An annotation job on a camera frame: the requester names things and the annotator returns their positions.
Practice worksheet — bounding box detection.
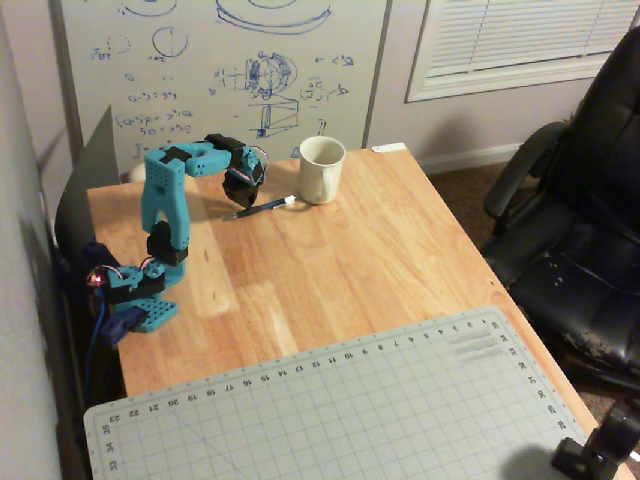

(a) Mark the cream ceramic mug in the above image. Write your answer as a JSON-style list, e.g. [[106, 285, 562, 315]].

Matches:
[[298, 135, 348, 206]]

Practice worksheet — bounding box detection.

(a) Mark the dark blue table clamp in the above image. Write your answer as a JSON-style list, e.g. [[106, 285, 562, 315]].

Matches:
[[81, 241, 147, 350]]

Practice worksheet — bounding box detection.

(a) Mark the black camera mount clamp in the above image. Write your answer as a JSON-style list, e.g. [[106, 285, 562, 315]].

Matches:
[[551, 401, 640, 480]]

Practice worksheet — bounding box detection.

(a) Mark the black pen with white cap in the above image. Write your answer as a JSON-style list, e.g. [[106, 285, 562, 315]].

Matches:
[[222, 195, 297, 222]]

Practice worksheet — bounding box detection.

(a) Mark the white window blind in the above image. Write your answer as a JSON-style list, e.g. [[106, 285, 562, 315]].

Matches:
[[403, 0, 640, 105]]

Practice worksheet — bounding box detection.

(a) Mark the whiteboard with blue drawings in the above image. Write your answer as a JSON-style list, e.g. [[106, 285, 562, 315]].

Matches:
[[48, 0, 394, 176]]

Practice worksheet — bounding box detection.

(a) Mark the dark grey flat panel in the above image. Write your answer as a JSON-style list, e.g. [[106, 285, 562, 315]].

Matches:
[[53, 103, 122, 254]]

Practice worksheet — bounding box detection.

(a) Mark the blue cable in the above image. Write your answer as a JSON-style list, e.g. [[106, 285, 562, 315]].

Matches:
[[83, 294, 110, 409]]

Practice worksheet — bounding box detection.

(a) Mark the black leather office chair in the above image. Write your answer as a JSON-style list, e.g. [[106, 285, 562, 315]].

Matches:
[[481, 24, 640, 399]]

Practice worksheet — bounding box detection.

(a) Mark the grey gridded cutting mat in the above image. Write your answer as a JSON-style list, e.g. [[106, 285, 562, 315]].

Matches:
[[83, 304, 590, 480]]

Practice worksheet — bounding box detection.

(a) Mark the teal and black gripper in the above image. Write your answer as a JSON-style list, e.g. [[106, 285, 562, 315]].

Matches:
[[221, 145, 267, 209]]

